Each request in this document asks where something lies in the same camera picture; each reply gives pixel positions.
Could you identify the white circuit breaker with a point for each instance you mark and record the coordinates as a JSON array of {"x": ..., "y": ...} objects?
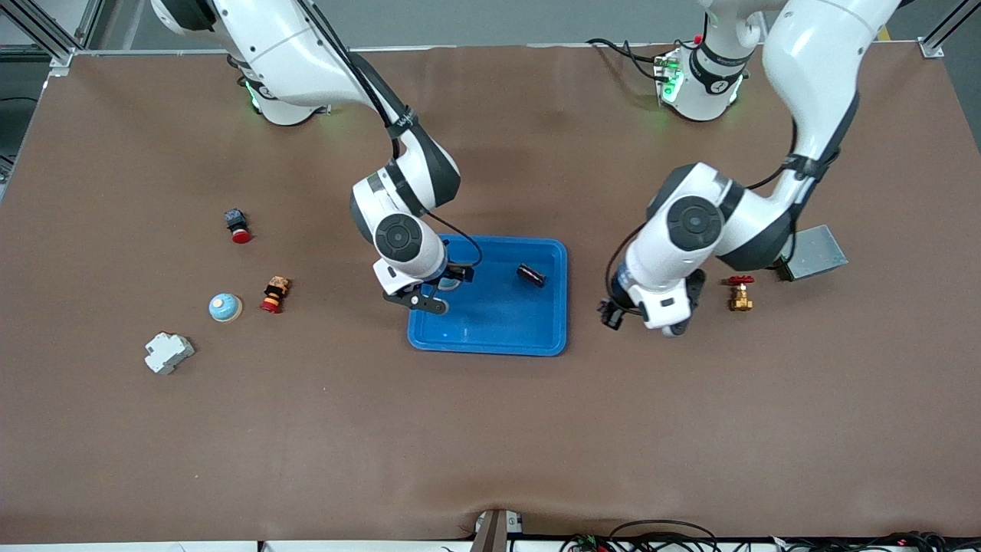
[{"x": 168, "y": 353}]

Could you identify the black red emergency stop button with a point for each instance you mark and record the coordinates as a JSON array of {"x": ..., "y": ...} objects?
[{"x": 237, "y": 224}]

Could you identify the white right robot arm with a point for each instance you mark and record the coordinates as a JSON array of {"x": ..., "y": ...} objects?
[{"x": 283, "y": 54}]

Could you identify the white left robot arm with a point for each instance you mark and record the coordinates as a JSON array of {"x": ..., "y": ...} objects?
[{"x": 812, "y": 69}]

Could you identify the red yellow push button switch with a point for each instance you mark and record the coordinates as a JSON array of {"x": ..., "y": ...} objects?
[{"x": 274, "y": 295}]

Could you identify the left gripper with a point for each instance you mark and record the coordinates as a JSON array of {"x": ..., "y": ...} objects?
[{"x": 611, "y": 313}]

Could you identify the silver metal power supply box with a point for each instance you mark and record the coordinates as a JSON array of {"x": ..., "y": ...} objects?
[{"x": 820, "y": 253}]

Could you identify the light blue dome bell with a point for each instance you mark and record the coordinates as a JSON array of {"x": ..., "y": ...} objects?
[
  {"x": 448, "y": 287},
  {"x": 225, "y": 307}
]

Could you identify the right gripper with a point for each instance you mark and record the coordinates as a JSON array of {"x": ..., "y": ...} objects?
[{"x": 458, "y": 273}]

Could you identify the aluminium frame profile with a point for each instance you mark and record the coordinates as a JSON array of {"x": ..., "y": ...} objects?
[
  {"x": 931, "y": 47},
  {"x": 57, "y": 54}
]

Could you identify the blue plastic tray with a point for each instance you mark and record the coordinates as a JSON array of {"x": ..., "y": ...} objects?
[{"x": 498, "y": 322}]

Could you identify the brown paper table cover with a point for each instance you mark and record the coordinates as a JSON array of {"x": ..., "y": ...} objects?
[{"x": 490, "y": 429}]

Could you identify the brown electrolytic capacitor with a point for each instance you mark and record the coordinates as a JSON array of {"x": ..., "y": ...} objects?
[{"x": 530, "y": 275}]

